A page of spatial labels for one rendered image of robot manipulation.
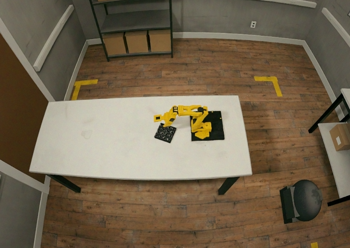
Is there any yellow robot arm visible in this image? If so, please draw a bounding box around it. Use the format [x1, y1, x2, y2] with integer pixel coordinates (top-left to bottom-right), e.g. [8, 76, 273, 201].
[168, 105, 211, 139]

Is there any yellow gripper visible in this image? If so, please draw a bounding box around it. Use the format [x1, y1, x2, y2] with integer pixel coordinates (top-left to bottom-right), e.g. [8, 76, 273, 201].
[154, 112, 173, 127]

